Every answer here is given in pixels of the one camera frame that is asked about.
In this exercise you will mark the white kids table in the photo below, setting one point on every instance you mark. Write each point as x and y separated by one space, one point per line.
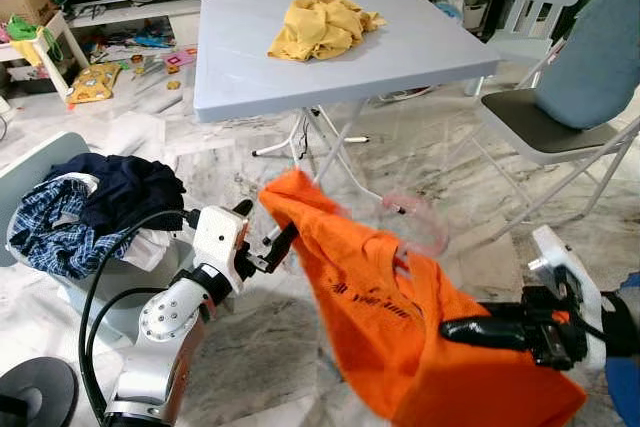
52 52

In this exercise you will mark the white garment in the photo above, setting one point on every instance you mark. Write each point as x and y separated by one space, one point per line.
155 247

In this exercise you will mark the cardboard box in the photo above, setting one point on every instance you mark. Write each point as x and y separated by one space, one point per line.
25 2

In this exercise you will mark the blue plaid garment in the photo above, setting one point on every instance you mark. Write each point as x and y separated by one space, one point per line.
60 237

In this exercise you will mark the pink clothes hanger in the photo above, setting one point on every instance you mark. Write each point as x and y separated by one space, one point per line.
440 232

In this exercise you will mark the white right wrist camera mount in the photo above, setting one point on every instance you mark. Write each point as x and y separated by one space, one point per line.
560 267

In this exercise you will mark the white folding chair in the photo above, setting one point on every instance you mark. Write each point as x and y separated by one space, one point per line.
540 117

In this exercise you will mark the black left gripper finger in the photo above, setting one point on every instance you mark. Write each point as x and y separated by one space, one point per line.
242 209
282 245

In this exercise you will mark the orange t-shirt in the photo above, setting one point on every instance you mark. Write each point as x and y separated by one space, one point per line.
400 347

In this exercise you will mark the white tv bench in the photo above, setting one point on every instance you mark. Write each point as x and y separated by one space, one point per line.
130 15

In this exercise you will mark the navy blue garment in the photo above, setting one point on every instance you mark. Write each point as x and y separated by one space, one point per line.
130 192

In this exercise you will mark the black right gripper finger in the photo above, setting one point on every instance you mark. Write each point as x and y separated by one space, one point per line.
490 332

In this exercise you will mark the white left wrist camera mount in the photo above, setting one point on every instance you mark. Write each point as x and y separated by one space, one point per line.
218 242

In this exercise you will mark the yellow garment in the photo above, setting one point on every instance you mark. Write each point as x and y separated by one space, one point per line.
320 27

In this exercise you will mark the yellow toy board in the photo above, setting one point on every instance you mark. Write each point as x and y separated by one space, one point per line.
95 82

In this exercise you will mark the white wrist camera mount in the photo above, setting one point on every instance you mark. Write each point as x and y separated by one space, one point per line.
560 267
218 242

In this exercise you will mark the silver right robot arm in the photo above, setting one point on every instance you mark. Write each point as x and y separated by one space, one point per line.
625 327

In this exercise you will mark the light blue cushion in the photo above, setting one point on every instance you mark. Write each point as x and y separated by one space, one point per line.
595 57

